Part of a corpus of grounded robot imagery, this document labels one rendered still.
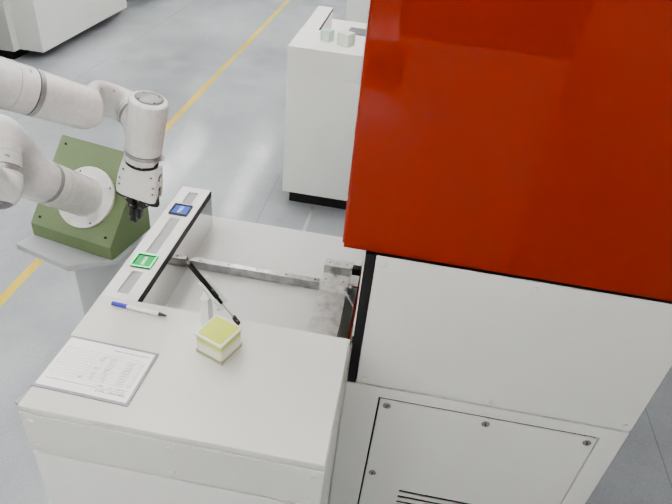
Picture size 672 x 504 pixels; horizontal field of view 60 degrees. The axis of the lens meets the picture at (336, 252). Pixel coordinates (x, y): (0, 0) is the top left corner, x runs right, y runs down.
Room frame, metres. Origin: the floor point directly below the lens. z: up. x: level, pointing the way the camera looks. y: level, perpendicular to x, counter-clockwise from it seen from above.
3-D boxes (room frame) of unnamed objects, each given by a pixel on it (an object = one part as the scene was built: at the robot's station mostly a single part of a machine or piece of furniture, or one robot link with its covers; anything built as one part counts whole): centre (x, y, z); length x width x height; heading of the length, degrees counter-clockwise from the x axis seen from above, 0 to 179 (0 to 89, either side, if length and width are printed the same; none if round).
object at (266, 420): (0.85, 0.27, 0.89); 0.62 x 0.35 x 0.14; 85
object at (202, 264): (1.35, 0.18, 0.84); 0.50 x 0.02 x 0.03; 85
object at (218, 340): (0.91, 0.24, 1.00); 0.07 x 0.07 x 0.07; 63
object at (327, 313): (1.19, 0.00, 0.87); 0.36 x 0.08 x 0.03; 175
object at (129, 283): (1.32, 0.49, 0.89); 0.55 x 0.09 x 0.14; 175
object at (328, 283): (1.27, 0.00, 0.89); 0.08 x 0.03 x 0.03; 85
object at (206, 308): (0.99, 0.27, 1.03); 0.06 x 0.04 x 0.13; 85
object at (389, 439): (1.36, -0.45, 0.41); 0.82 x 0.71 x 0.82; 175
